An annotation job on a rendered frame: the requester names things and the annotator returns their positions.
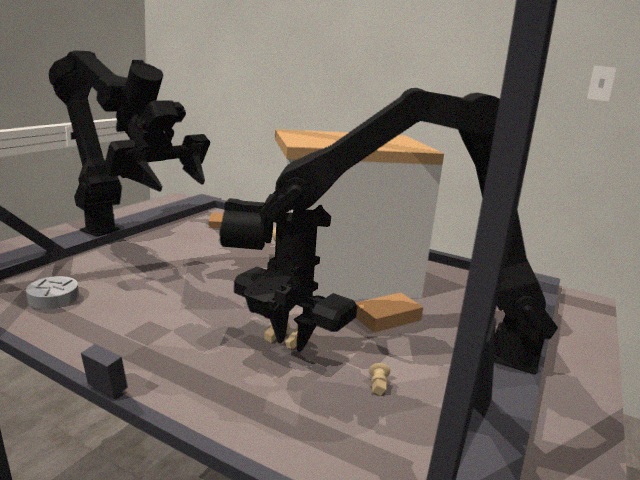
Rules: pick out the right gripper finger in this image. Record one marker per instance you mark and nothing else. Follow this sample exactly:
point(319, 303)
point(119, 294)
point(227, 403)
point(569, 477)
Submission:
point(279, 325)
point(304, 332)

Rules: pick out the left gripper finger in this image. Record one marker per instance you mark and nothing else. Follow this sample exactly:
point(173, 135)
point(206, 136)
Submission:
point(135, 167)
point(192, 164)

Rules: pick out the small grey chest of drawers with wooden top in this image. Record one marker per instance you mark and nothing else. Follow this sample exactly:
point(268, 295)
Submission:
point(382, 214)

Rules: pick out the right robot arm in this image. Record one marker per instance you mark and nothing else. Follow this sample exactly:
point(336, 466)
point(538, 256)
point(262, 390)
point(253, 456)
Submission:
point(305, 180)

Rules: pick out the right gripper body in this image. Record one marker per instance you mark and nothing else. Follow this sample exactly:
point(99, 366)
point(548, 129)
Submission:
point(331, 313)

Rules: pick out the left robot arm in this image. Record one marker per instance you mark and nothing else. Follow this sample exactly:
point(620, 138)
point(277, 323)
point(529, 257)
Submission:
point(140, 88)

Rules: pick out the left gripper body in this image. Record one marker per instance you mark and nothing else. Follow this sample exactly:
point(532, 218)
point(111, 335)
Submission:
point(117, 149)

